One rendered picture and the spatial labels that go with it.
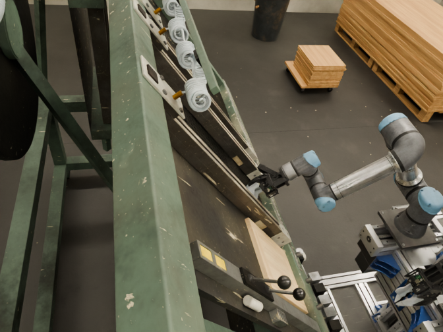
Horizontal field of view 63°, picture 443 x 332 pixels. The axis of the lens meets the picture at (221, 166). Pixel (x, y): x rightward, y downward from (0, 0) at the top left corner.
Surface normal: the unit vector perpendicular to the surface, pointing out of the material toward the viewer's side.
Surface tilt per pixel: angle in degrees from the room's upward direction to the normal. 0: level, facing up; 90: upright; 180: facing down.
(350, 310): 0
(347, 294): 0
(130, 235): 37
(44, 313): 0
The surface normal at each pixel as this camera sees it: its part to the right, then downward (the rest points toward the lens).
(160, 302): -0.49, -0.51
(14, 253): 0.12, -0.70
